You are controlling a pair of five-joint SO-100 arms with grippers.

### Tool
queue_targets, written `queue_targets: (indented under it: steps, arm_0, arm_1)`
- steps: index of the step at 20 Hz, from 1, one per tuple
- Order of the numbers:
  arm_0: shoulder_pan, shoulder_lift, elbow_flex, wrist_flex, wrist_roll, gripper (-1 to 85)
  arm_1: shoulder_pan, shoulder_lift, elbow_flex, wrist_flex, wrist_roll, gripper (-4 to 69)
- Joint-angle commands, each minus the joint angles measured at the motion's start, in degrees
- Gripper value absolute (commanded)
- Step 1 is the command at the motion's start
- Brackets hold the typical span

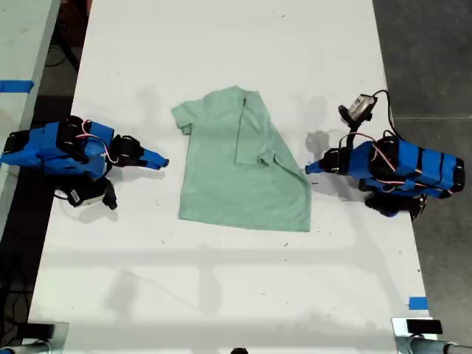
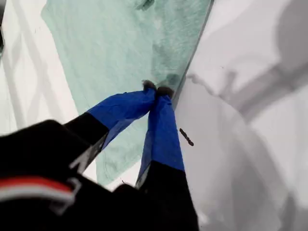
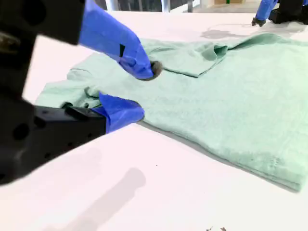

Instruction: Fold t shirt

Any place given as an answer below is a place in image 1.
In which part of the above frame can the pale green T-shirt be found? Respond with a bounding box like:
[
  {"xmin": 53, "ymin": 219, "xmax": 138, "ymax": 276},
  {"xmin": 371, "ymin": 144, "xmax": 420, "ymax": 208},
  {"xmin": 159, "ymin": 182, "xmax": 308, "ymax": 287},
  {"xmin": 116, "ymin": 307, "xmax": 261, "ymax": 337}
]
[{"xmin": 170, "ymin": 85, "xmax": 313, "ymax": 233}]

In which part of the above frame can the long blue tape strip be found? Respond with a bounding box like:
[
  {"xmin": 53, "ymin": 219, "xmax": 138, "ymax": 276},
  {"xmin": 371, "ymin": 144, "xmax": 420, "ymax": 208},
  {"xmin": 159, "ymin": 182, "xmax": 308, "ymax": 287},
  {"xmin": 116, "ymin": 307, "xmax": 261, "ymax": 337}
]
[{"xmin": 0, "ymin": 79, "xmax": 35, "ymax": 94}]

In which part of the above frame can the pale side table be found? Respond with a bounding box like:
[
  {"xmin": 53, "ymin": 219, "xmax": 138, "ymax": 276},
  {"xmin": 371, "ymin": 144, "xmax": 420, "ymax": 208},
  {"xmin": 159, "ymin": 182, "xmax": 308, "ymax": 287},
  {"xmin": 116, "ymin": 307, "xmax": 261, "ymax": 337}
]
[{"xmin": 0, "ymin": 0, "xmax": 62, "ymax": 229}]

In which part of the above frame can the white mounting plate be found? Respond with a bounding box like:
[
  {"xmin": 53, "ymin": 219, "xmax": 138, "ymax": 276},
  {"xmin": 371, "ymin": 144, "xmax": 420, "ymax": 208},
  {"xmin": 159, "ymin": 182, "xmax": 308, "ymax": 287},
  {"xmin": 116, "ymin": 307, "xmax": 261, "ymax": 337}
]
[{"xmin": 391, "ymin": 316, "xmax": 444, "ymax": 337}]

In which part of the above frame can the small black box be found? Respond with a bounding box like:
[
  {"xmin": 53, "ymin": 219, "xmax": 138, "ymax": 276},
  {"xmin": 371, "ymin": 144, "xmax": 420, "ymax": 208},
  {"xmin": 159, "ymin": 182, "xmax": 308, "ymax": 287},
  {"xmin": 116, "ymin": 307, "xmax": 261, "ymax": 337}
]
[
  {"xmin": 405, "ymin": 319, "xmax": 443, "ymax": 335},
  {"xmin": 26, "ymin": 321, "xmax": 57, "ymax": 342}
]

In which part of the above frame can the grey metal pipe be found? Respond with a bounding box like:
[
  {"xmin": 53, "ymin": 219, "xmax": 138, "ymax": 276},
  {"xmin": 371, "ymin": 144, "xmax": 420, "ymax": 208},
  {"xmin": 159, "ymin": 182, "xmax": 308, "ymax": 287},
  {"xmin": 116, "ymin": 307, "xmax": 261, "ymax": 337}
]
[
  {"xmin": 0, "ymin": 340, "xmax": 57, "ymax": 354},
  {"xmin": 395, "ymin": 335, "xmax": 472, "ymax": 354}
]

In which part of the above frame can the red white arm wire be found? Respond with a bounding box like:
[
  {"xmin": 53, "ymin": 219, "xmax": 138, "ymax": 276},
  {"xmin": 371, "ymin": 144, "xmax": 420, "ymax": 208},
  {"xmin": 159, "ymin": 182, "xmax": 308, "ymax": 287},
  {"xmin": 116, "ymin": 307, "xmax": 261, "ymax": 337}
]
[
  {"xmin": 75, "ymin": 119, "xmax": 119, "ymax": 165},
  {"xmin": 369, "ymin": 141, "xmax": 455, "ymax": 197}
]

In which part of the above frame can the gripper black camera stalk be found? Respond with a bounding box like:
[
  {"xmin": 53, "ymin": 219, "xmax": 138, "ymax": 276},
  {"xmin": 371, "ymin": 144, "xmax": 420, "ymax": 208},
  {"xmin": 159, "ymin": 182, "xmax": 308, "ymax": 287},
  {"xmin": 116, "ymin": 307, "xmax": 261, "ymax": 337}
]
[
  {"xmin": 102, "ymin": 179, "xmax": 119, "ymax": 211},
  {"xmin": 338, "ymin": 105, "xmax": 361, "ymax": 149}
]

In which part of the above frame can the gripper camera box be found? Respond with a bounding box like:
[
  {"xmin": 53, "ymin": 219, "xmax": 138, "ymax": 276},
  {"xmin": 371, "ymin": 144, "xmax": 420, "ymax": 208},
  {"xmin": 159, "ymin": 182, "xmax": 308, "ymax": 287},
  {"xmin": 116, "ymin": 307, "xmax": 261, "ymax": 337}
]
[
  {"xmin": 68, "ymin": 183, "xmax": 107, "ymax": 208},
  {"xmin": 347, "ymin": 93, "xmax": 378, "ymax": 119}
]

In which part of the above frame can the gripper black camera cable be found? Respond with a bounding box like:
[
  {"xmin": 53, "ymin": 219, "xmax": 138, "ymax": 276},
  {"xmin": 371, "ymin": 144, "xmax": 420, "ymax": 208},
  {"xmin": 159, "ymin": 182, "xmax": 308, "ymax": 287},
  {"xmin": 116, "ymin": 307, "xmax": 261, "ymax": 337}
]
[{"xmin": 372, "ymin": 89, "xmax": 399, "ymax": 138}]

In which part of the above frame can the black floor cable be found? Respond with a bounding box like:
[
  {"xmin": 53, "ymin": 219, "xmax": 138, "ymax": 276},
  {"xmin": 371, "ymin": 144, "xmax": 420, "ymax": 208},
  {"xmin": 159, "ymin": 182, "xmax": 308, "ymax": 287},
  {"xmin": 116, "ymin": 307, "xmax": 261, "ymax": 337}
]
[{"xmin": 45, "ymin": 33, "xmax": 80, "ymax": 73}]

